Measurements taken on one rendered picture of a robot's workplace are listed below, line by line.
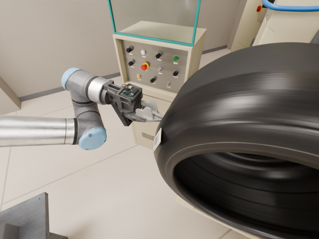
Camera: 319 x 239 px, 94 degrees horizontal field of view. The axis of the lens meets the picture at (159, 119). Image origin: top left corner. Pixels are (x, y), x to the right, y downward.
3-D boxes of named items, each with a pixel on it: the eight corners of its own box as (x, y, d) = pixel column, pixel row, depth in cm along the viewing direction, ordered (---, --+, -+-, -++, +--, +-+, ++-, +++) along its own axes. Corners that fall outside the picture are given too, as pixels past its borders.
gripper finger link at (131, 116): (143, 122, 47) (119, 112, 49) (143, 125, 48) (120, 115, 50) (150, 113, 50) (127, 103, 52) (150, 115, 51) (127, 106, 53)
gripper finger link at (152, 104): (164, 109, 46) (138, 98, 48) (162, 122, 50) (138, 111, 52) (169, 103, 48) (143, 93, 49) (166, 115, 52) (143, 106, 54)
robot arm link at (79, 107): (77, 132, 59) (71, 107, 51) (74, 114, 67) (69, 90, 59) (102, 127, 64) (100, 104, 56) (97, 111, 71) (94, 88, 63)
